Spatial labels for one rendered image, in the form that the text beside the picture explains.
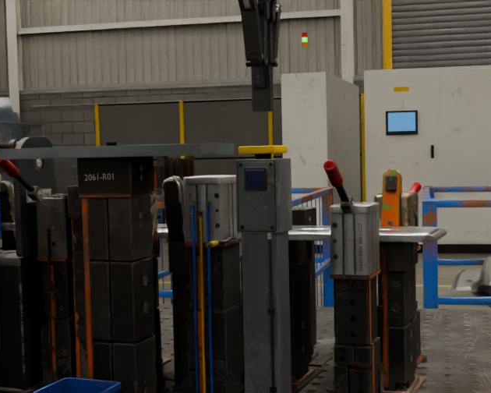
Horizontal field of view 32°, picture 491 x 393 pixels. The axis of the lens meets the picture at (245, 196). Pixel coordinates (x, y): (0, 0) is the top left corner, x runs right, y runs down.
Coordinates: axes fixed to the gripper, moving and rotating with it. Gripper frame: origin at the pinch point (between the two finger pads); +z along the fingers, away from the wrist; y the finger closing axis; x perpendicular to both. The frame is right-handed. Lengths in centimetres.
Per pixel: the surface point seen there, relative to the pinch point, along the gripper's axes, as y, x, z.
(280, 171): -1.7, -3.3, 12.7
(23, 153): -7.0, 39.2, 9.0
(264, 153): -2.7, -1.1, 9.9
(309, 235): 24.2, 0.6, 25.2
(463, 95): 819, 80, -39
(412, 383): 34, -16, 54
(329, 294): 322, 85, 90
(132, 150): -6.8, 19.1, 8.9
